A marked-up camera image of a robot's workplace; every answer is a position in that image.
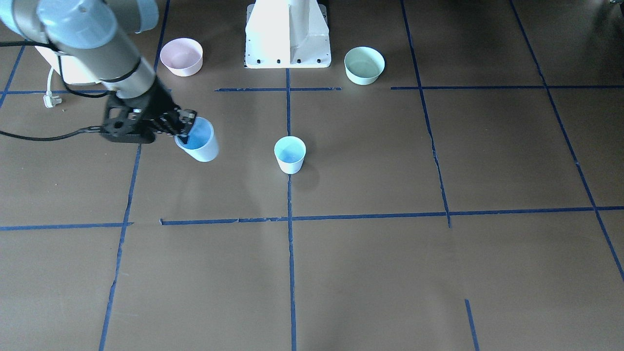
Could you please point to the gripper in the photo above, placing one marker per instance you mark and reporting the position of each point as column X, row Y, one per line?
column 159, row 102

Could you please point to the blue cup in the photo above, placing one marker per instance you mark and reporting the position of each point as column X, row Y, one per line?
column 290, row 152
column 202, row 143

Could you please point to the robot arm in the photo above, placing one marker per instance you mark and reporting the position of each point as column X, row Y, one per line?
column 95, row 32

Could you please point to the pink bowl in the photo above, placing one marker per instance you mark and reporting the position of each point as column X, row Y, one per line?
column 182, row 56

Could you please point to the cream toaster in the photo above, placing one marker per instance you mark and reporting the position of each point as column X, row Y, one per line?
column 75, row 72

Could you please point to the white power plug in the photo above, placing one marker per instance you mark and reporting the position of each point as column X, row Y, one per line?
column 50, row 99

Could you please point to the green bowl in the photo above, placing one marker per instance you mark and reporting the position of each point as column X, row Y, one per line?
column 363, row 65

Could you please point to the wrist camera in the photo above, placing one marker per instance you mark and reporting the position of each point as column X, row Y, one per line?
column 121, row 126

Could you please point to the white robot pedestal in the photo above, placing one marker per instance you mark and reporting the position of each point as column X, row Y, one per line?
column 287, row 34

